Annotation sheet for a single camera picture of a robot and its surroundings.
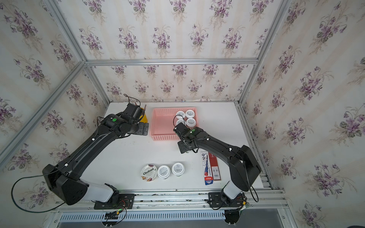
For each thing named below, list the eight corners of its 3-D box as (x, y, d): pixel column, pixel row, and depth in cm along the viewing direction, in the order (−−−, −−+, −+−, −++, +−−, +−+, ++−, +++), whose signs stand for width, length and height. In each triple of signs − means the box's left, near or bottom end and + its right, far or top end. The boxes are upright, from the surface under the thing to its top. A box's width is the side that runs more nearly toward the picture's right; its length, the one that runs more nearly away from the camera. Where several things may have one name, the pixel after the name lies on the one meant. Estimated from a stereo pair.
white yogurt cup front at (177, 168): (172, 177, 82) (171, 174, 77) (172, 166, 87) (172, 162, 81) (184, 177, 82) (184, 174, 77) (184, 166, 87) (184, 162, 81)
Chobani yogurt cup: (141, 182, 80) (139, 180, 77) (144, 166, 86) (142, 164, 82) (156, 182, 80) (155, 180, 77) (158, 166, 86) (157, 164, 82)
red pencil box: (213, 180, 82) (214, 179, 81) (208, 153, 93) (209, 152, 91) (220, 180, 83) (221, 179, 81) (215, 153, 93) (215, 151, 92)
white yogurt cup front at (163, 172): (158, 180, 81) (156, 177, 76) (159, 169, 85) (158, 165, 80) (169, 180, 81) (169, 177, 76) (170, 169, 85) (169, 165, 80)
